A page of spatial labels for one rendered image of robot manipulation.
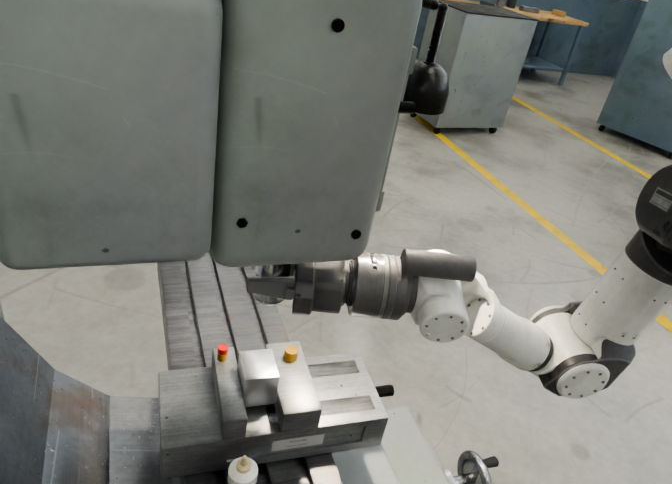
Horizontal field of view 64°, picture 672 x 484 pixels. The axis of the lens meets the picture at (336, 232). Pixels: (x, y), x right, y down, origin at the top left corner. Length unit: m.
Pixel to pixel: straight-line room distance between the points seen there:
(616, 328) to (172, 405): 0.66
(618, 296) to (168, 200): 0.62
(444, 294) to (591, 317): 0.25
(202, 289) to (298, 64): 0.79
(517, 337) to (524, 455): 1.55
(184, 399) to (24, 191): 0.49
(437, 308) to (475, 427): 1.68
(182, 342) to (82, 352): 1.37
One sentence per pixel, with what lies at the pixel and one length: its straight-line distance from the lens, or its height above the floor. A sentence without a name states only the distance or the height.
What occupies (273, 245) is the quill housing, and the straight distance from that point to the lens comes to 0.59.
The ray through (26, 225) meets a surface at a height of 1.40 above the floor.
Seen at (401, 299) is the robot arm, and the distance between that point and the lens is 0.71.
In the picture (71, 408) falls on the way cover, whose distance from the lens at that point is 1.00.
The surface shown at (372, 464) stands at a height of 0.84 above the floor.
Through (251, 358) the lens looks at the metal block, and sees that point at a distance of 0.86.
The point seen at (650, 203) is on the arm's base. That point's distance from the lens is 0.83.
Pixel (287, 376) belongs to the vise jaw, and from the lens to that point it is 0.89.
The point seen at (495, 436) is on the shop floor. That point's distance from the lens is 2.37.
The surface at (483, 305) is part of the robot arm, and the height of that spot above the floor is 1.22.
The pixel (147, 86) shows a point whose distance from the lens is 0.47.
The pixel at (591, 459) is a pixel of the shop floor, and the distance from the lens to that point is 2.51.
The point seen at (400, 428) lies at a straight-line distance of 1.28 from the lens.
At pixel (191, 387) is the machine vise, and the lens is 0.92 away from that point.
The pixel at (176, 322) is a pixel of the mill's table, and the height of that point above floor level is 0.92.
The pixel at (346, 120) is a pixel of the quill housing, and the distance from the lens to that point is 0.54.
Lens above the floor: 1.67
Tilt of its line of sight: 30 degrees down
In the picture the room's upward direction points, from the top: 11 degrees clockwise
